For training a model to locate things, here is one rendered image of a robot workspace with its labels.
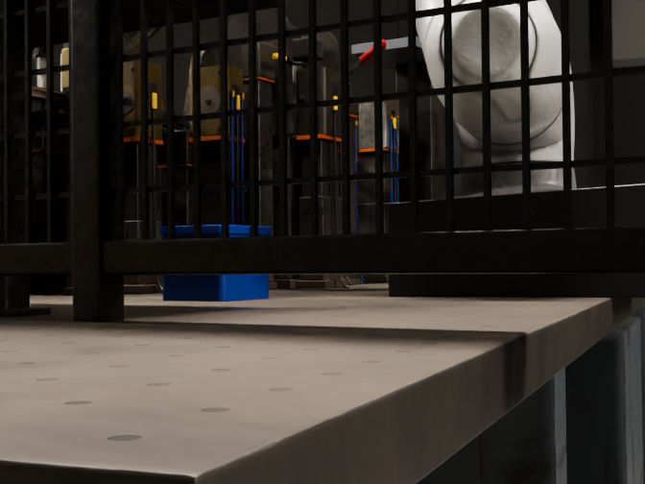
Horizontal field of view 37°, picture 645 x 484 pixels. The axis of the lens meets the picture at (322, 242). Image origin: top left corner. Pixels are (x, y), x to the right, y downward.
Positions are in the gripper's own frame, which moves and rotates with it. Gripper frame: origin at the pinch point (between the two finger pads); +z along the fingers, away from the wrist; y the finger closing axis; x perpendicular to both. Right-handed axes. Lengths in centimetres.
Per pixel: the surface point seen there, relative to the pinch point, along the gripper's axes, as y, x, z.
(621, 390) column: -88, -5, 46
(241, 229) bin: -49, 18, 26
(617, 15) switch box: -35, -234, -56
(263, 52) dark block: -25.0, -22.9, -5.6
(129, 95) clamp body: -18.0, 3.0, 4.7
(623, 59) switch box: -36, -234, -40
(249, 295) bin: -49, 16, 34
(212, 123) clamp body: -20.3, -14.7, 7.0
